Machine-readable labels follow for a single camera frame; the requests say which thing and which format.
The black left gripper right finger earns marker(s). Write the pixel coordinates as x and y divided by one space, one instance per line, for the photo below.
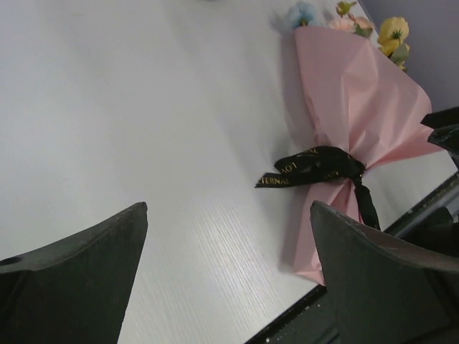
384 289

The pink paper flower bouquet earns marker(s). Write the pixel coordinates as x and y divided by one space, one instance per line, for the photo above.
360 99

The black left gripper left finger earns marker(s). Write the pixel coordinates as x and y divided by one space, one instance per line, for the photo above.
75 290

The black ribbon gold lettering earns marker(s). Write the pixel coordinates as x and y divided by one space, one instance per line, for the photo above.
319 165

